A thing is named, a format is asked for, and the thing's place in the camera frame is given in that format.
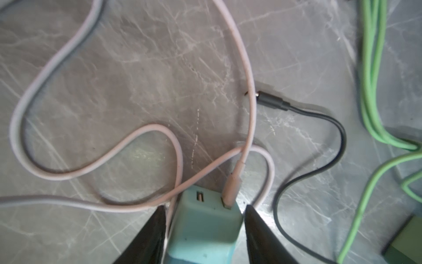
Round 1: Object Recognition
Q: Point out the green charger upper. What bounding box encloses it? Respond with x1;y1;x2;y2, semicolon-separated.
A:
381;215;422;264

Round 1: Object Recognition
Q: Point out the green multi-head cable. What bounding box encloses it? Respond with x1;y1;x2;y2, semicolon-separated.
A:
336;0;422;264

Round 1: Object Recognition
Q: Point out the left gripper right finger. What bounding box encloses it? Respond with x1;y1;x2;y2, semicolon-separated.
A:
244;205;298;264

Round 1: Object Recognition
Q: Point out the black usb cable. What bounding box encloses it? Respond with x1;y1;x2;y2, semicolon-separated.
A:
244;90;347;264

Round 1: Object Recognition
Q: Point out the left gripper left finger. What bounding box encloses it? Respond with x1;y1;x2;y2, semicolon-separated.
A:
114;206;167;264

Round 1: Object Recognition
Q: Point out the teal charger with white cable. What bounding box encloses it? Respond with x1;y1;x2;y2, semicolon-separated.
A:
163;184;245;264

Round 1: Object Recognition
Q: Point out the white usb cable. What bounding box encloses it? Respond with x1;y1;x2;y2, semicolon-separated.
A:
0;0;276;238

